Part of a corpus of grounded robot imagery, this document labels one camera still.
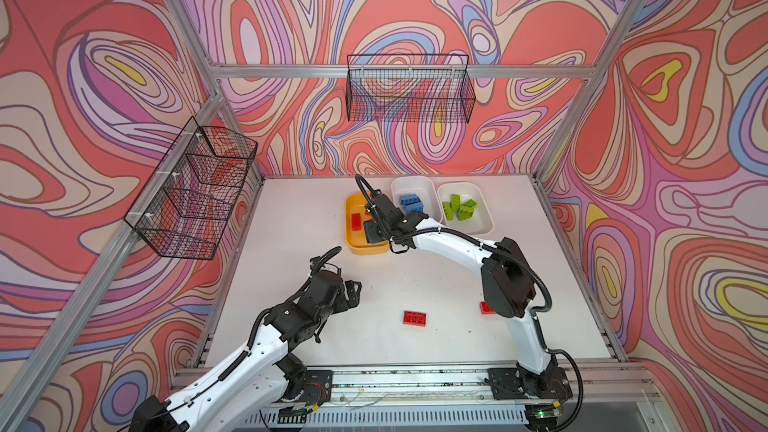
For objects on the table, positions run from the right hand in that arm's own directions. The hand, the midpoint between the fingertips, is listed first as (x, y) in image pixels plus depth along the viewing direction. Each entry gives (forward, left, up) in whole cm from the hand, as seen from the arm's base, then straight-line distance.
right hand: (377, 233), depth 93 cm
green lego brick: (+13, -26, -6) cm, 29 cm away
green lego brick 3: (+10, -30, -4) cm, 32 cm away
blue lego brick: (+18, -12, -4) cm, 22 cm away
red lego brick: (+7, +7, -4) cm, 11 cm away
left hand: (-18, +8, -1) cm, 20 cm away
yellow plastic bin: (+4, +8, -5) cm, 10 cm away
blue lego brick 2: (+15, -13, -5) cm, 20 cm away
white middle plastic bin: (+24, -18, -5) cm, 30 cm away
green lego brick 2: (+15, -29, -5) cm, 33 cm away
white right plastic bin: (+9, -37, -8) cm, 39 cm away
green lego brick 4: (+16, -35, -7) cm, 39 cm away
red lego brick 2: (-24, -10, -9) cm, 27 cm away
